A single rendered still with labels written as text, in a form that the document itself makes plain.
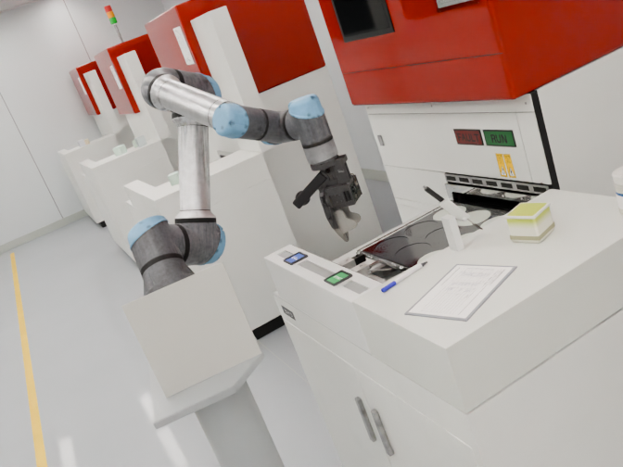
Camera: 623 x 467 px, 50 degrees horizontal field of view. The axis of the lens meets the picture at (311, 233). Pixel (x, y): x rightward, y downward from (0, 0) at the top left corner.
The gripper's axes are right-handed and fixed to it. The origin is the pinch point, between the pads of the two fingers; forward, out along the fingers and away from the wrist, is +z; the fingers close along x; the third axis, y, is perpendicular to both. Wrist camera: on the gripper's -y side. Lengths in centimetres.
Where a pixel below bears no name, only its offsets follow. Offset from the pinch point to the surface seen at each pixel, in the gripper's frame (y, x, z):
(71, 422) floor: -221, 84, 103
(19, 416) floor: -271, 94, 103
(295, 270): -19.6, 7.1, 9.2
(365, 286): 5.4, -10.1, 9.6
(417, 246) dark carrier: 10.8, 22.1, 15.3
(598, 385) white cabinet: 51, -19, 37
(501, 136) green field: 38, 36, -5
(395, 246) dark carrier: 3.7, 25.1, 15.3
